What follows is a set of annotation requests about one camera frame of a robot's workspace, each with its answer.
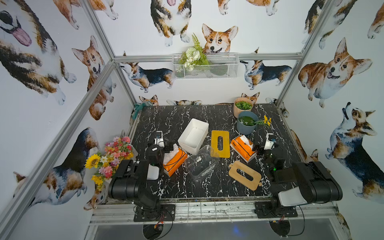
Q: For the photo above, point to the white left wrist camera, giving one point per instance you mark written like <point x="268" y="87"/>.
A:
<point x="159" y="139"/>

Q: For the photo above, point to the green cloth at corner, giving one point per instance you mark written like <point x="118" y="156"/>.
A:
<point x="138" y="108"/>

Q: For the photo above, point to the clear plastic tissue box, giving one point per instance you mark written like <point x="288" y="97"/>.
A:
<point x="200" y="164"/>

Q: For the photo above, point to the yellow artificial flower sprig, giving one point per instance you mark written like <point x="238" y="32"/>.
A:
<point x="264" y="122"/>

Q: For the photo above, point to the pink plant pot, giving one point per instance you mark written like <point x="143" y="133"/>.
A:
<point x="242" y="105"/>

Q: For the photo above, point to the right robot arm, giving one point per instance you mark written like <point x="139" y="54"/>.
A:
<point x="314" y="184"/>

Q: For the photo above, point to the white flowers with fern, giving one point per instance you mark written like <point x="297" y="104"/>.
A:
<point x="194" y="58"/>

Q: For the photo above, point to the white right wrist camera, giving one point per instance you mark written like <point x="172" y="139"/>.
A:
<point x="270" y="141"/>

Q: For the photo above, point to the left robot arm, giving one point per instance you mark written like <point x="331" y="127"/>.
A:
<point x="130" y="181"/>

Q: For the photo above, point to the yellow wooden slotted lid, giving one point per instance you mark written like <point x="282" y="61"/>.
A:
<point x="220" y="144"/>

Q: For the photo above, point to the light wooden slotted lid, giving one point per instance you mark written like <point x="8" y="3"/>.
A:
<point x="245" y="175"/>

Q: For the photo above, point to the blue-grey plant pot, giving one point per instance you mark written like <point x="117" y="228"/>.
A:
<point x="246" y="122"/>

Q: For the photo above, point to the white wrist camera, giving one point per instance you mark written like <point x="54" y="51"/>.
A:
<point x="159" y="139"/>
<point x="270" y="141"/>

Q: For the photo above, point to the white rectangular tissue box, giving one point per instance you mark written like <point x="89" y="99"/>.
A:
<point x="193" y="136"/>

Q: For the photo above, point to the orange tissue pack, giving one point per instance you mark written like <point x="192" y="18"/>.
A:
<point x="173" y="160"/>
<point x="244" y="147"/>

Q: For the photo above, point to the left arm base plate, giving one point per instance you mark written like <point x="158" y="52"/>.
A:
<point x="162" y="213"/>

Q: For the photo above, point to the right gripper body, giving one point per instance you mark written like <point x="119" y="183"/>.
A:
<point x="264" y="150"/>

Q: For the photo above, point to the colourful flower bouquet planter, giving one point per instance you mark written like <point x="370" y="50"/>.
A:
<point x="116" y="151"/>

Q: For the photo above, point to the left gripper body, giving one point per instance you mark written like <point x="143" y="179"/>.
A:
<point x="165" y="147"/>

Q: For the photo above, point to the white wire wall basket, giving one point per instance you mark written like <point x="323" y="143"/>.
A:
<point x="221" y="66"/>

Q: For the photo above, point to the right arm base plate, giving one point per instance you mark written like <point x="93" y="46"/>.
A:
<point x="266" y="210"/>

